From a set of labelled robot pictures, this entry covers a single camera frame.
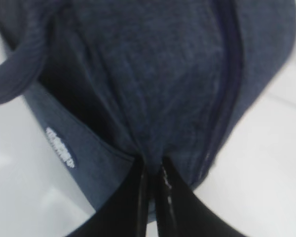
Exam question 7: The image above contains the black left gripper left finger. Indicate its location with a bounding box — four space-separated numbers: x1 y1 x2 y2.
68 158 148 237

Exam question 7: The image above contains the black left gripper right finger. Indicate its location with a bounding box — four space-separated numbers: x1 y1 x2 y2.
155 157 243 237

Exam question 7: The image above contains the dark navy lunch bag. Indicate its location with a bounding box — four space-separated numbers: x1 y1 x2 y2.
0 0 296 210

